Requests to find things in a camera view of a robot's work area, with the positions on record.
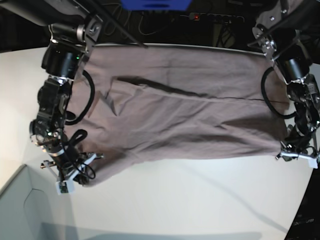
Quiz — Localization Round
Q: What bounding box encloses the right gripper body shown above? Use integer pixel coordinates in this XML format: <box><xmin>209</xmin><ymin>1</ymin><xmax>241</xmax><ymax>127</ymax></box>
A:
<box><xmin>40</xmin><ymin>148</ymin><xmax>104</xmax><ymax>182</ymax></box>

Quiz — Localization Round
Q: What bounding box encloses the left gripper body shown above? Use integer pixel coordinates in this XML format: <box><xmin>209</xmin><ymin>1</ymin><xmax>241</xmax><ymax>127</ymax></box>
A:
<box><xmin>275</xmin><ymin>133</ymin><xmax>320</xmax><ymax>163</ymax></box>

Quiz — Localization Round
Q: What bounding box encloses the pink t-shirt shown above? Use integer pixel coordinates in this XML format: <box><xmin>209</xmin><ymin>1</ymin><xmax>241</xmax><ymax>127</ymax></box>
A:
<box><xmin>65</xmin><ymin>46</ymin><xmax>287</xmax><ymax>187</ymax></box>

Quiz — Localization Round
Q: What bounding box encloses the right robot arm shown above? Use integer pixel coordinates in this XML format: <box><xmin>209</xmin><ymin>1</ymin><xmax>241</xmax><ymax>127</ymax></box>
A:
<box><xmin>0</xmin><ymin>0</ymin><xmax>137</xmax><ymax>194</ymax></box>

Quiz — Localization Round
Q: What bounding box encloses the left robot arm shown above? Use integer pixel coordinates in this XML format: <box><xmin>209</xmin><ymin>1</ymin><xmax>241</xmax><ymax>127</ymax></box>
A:
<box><xmin>248</xmin><ymin>0</ymin><xmax>320</xmax><ymax>169</ymax></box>

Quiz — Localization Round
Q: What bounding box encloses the grey cardboard box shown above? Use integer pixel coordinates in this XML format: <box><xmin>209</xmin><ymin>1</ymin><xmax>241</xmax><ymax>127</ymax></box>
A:
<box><xmin>0</xmin><ymin>164</ymin><xmax>80</xmax><ymax>240</ymax></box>

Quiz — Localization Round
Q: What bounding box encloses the black power strip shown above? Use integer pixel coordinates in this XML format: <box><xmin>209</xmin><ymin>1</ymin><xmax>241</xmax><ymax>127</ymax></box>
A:
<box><xmin>188</xmin><ymin>12</ymin><xmax>245</xmax><ymax>24</ymax></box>

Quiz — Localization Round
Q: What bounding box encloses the blue plastic bin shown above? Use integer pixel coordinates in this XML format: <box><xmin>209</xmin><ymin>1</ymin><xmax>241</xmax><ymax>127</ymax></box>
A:
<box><xmin>120</xmin><ymin>0</ymin><xmax>192</xmax><ymax>11</ymax></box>

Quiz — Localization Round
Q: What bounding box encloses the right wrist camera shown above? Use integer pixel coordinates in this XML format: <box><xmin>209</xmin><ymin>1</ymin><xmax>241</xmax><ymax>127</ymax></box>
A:
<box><xmin>55</xmin><ymin>180</ymin><xmax>75</xmax><ymax>195</ymax></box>

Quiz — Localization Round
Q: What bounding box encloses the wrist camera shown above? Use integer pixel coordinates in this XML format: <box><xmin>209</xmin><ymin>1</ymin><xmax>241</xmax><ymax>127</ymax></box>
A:
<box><xmin>308</xmin><ymin>158</ymin><xmax>318</xmax><ymax>169</ymax></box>
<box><xmin>55</xmin><ymin>180</ymin><xmax>75</xmax><ymax>195</ymax></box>

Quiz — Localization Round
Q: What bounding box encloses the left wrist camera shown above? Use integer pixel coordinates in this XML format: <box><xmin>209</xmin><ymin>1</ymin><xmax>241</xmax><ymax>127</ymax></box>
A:
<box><xmin>308</xmin><ymin>158</ymin><xmax>318</xmax><ymax>169</ymax></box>

